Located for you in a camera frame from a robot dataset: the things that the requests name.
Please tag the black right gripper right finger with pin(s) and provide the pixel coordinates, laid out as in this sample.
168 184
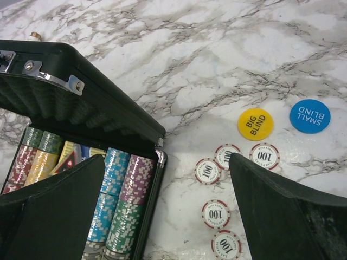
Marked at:
284 219

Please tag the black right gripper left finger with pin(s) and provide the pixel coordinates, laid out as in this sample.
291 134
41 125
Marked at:
50 219

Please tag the yellow big blind button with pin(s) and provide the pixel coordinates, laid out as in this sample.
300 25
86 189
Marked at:
255 124

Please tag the blue small blind button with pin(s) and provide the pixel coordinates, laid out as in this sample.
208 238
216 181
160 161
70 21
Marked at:
310 116

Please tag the white red poker chip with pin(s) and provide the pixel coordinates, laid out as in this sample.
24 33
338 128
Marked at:
265 155
207 171
226 245
215 214
223 153

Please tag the boxed card deck in case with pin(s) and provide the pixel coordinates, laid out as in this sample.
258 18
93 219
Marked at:
73 154

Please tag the black poker chip case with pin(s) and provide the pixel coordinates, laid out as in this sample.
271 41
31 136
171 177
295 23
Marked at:
62 92

